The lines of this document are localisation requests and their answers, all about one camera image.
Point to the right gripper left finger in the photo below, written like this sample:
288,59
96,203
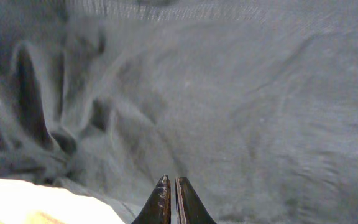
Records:
157,209

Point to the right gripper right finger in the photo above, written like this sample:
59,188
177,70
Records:
189,207

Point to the black shorts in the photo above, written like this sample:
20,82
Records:
256,102

